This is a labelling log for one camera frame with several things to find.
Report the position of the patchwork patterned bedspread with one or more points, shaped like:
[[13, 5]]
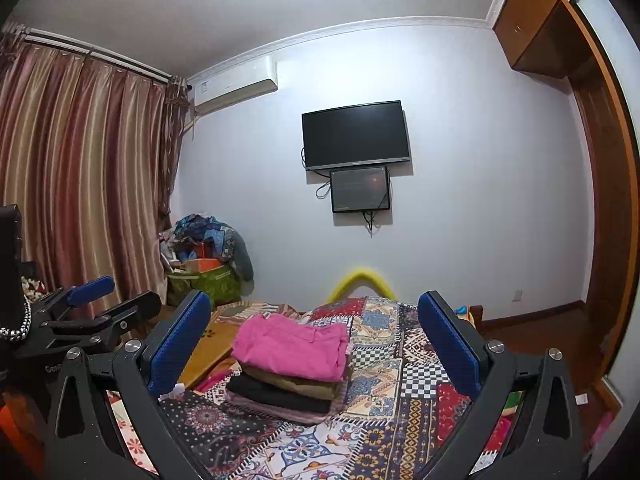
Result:
[[390, 410]]

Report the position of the striped brown curtain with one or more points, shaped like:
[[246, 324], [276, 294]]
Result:
[[85, 170]]

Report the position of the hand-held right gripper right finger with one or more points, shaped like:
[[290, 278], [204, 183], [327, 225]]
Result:
[[450, 342]]

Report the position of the folded khaki pants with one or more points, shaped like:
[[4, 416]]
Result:
[[295, 385]]

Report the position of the white air conditioner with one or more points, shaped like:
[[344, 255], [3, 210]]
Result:
[[235, 85]]

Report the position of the person's left forearm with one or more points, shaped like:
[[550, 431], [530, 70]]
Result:
[[20, 425]]

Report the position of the wardrobe with white sliding doors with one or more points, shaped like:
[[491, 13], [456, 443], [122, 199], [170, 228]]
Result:
[[620, 160]]

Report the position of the curtain rod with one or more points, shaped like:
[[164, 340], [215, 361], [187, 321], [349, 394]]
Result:
[[100, 57]]

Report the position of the folded black garment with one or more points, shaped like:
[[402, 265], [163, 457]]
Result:
[[275, 396]]

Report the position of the yellow foam arch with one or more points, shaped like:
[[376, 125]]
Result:
[[357, 276]]

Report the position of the white wall socket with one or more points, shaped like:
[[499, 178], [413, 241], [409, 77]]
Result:
[[517, 296]]

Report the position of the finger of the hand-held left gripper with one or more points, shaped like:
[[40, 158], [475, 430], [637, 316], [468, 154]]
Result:
[[125, 310], [90, 290]]

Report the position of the wooden overhead cabinet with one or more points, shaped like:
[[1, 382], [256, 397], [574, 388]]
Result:
[[535, 20]]

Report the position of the green fabric bag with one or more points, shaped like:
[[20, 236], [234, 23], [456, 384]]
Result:
[[210, 285]]

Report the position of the pink pants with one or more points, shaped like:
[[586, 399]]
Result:
[[290, 345]]

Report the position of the wooden bed frame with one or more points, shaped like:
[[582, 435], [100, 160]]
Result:
[[476, 317]]

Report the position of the pile of mixed clothes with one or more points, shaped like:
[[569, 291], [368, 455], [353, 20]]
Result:
[[210, 240]]

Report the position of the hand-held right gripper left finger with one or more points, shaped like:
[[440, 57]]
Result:
[[175, 345]]

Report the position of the black wall television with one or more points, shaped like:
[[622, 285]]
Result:
[[356, 135]]

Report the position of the brown wooden door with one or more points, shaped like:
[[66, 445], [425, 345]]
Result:
[[600, 220]]

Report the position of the small black wall screen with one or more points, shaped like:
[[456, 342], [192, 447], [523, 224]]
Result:
[[360, 189]]

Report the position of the folded purple striped garment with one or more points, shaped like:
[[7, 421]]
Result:
[[300, 416]]

